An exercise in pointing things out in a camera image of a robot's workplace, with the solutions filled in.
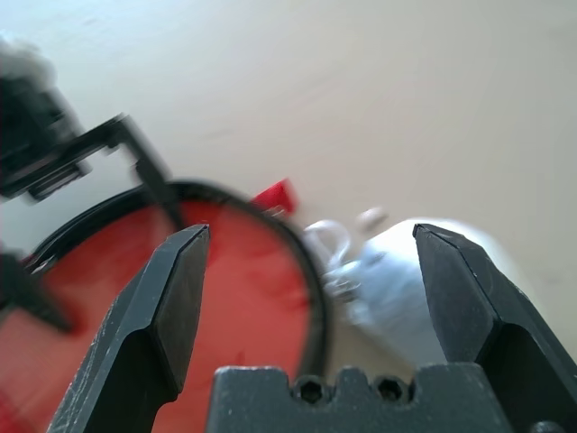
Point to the red ping-pong paddle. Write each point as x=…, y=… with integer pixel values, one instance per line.
x=252, y=279

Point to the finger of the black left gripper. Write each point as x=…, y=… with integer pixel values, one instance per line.
x=31, y=293

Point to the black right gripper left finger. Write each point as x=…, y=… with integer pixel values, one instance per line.
x=144, y=315

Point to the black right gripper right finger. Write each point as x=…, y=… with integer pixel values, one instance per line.
x=496, y=325

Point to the black red paddle case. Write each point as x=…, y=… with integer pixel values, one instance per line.
x=318, y=306

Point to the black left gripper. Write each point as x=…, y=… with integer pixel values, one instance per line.
x=27, y=135

